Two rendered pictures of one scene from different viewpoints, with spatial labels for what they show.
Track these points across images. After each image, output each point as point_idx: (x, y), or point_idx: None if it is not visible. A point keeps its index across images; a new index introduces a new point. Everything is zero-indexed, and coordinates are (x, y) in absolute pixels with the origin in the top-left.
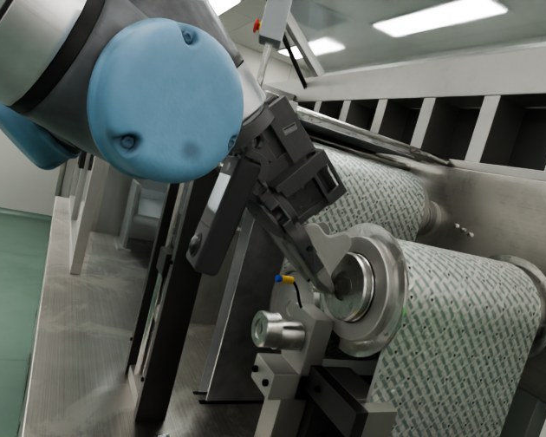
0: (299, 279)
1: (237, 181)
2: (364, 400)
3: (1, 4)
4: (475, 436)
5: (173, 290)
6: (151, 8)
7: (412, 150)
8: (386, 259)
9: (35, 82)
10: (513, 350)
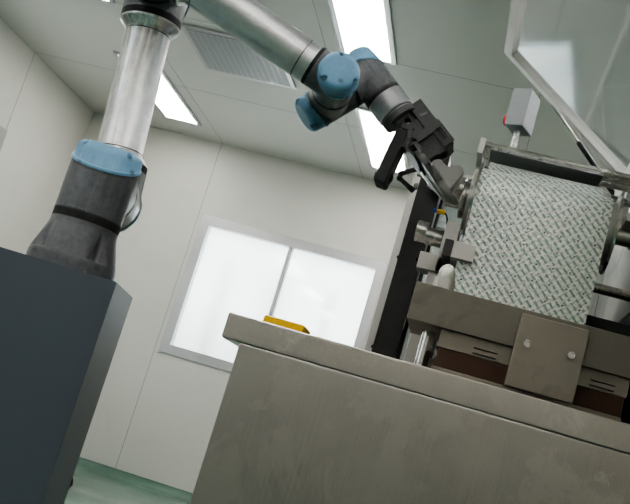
0: None
1: (395, 137)
2: None
3: (301, 52)
4: (561, 298)
5: (397, 276)
6: None
7: (602, 170)
8: (476, 171)
9: (306, 69)
10: (586, 237)
